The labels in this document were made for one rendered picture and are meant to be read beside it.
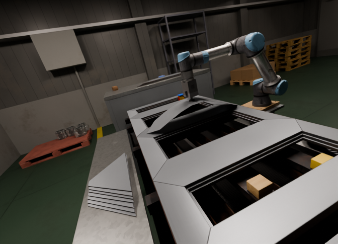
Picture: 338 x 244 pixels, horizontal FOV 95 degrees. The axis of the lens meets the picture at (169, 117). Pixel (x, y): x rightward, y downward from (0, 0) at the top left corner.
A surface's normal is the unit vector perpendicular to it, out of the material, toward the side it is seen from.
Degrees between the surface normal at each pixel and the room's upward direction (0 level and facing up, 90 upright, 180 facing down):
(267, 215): 0
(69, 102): 90
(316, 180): 0
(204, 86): 90
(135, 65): 90
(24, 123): 90
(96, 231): 0
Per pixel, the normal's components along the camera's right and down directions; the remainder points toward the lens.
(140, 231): -0.22, -0.92
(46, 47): 0.41, 0.22
